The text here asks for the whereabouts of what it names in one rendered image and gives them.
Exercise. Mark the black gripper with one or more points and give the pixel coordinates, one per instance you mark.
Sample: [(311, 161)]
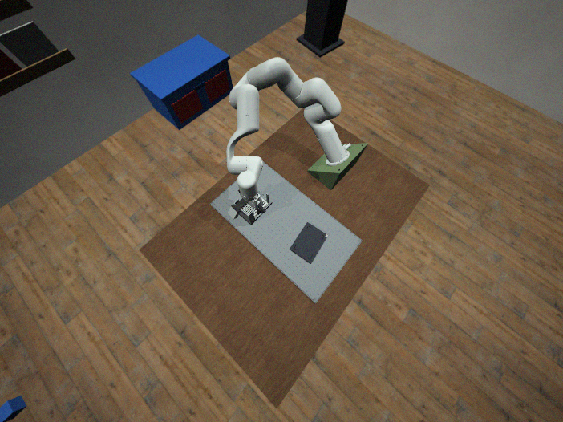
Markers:
[(257, 204)]

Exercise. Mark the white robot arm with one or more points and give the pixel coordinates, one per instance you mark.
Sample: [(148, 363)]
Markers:
[(320, 103)]

